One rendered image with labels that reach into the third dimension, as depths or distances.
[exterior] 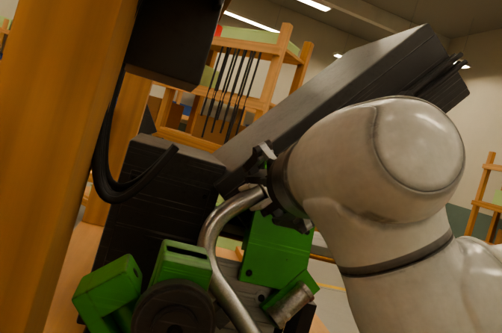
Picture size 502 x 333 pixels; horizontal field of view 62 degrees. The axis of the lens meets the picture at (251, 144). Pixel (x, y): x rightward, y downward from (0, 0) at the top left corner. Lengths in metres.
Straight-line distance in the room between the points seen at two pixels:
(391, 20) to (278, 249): 8.71
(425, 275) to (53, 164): 0.35
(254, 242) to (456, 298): 0.42
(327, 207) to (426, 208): 0.08
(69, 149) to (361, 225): 0.29
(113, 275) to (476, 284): 0.31
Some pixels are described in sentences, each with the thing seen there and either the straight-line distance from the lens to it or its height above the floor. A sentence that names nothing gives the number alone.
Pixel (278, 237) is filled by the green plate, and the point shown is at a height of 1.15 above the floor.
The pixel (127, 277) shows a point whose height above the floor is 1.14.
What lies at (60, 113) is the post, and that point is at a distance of 0.45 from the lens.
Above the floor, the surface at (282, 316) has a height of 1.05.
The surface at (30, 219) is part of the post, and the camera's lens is 0.47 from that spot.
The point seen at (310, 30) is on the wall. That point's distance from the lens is 10.73.
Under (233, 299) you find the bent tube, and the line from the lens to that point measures 0.69.
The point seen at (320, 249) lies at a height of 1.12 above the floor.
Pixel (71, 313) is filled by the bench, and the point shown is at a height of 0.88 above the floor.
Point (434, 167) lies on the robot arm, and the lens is 0.31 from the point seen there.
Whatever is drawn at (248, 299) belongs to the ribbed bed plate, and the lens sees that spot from 0.75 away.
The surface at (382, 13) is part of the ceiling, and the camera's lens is 9.23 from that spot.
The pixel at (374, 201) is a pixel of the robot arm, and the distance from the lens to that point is 0.31.
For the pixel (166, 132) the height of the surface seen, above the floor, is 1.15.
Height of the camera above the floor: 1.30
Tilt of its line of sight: level
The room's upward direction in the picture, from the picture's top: 17 degrees clockwise
